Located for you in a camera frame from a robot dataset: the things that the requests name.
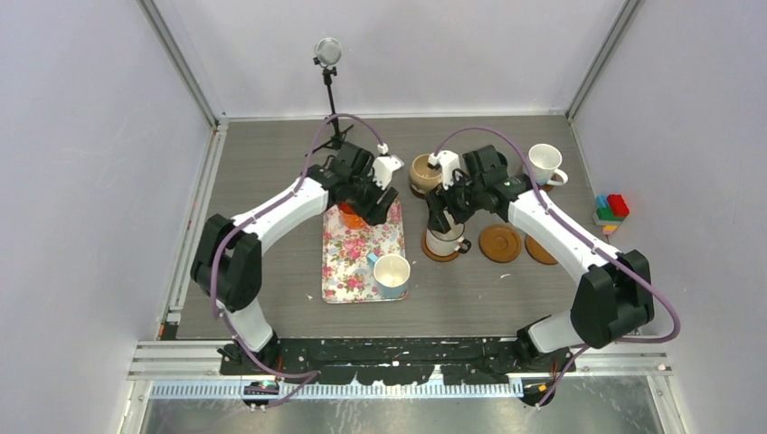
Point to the colourful toy block stack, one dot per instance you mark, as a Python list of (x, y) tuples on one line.
[(610, 212)]

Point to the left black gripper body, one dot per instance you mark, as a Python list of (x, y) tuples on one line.
[(364, 196)]

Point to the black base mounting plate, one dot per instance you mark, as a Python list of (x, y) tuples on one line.
[(393, 361)]

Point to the orange mug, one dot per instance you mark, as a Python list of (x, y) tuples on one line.
[(350, 218)]

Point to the floral serving tray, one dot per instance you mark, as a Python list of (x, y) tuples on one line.
[(347, 275)]

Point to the dark brown wooden coaster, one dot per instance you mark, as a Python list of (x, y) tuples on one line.
[(418, 194)]

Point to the white mug blue base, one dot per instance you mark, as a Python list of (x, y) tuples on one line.
[(546, 163)]

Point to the beige mug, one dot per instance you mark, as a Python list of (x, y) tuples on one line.
[(421, 177)]

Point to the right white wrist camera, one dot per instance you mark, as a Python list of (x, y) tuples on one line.
[(446, 162)]

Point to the dark green mug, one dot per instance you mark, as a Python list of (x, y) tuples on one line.
[(502, 160)]

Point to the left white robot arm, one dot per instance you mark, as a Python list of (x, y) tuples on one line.
[(228, 263)]

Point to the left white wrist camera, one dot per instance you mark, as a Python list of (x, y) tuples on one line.
[(384, 166)]

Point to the white mug brown rim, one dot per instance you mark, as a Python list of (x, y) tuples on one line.
[(445, 244)]

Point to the white light blue mug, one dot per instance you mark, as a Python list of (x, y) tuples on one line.
[(391, 273)]

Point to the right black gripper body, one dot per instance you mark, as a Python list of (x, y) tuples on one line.
[(462, 199)]

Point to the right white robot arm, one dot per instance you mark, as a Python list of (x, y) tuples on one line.
[(609, 302)]

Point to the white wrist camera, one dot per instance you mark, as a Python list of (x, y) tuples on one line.
[(446, 162), (384, 166)]

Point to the microphone on black tripod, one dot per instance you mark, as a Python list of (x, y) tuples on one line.
[(327, 54)]

